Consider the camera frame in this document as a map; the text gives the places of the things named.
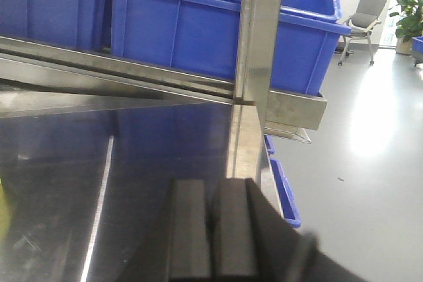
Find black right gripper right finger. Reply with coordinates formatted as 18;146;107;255
212;179;362;281

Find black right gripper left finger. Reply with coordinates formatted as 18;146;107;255
161;179;212;281

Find yellow foam block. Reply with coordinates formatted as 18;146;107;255
0;183;13;243

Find blue bin lower shelf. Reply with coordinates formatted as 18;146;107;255
264;135;302;229

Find stainless steel shelf rack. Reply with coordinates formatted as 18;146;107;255
0;0;328;282

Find blue plastic bin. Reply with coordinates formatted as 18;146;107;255
111;0;348;95
1;0;112;50

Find blue bin far right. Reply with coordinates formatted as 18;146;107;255
412;36;423;66

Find grey office chair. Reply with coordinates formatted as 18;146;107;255
338;0;387;66

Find green potted plant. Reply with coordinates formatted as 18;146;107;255
389;0;422;55

